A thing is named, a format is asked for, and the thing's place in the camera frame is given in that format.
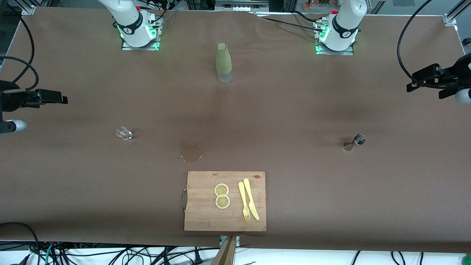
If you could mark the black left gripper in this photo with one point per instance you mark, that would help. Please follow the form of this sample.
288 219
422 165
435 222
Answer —
460 70

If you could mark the steel double jigger cup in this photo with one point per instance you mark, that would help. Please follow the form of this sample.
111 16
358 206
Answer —
359 139

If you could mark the green sleeved glass bottle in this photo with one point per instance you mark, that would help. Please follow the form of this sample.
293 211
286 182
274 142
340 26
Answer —
223 60

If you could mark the grey power strip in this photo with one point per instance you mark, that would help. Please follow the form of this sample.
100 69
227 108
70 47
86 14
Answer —
239 6

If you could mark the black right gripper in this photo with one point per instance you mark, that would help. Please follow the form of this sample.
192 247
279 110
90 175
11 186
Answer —
11 100

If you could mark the wooden post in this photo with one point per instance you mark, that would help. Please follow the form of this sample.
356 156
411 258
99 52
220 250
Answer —
226 254

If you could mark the yellow plastic fork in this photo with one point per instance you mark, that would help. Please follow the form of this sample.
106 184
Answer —
243 198

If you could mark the aluminium arm base plate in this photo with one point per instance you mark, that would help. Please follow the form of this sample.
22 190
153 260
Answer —
126 46
321 52

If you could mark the clear glass beaker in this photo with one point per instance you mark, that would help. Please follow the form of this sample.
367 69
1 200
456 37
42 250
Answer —
125 133

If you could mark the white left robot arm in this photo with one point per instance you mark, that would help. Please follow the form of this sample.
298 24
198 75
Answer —
344 22

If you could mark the green plastic item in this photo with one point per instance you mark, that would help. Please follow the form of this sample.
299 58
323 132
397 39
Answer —
468 259

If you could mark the brown table cover sheet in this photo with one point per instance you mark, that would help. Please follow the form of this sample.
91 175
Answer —
294 110

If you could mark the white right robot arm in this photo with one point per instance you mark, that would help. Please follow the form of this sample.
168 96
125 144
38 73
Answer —
130 18

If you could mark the lemon slice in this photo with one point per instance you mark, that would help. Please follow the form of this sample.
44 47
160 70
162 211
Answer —
222 201
221 190

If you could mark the aluminium corner bracket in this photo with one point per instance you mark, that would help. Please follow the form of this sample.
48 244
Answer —
450 19
28 9

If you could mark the metal post bracket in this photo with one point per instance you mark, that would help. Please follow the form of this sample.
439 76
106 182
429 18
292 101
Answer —
222 239

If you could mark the yellow plastic knife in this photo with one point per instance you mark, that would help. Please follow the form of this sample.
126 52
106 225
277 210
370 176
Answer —
250 198

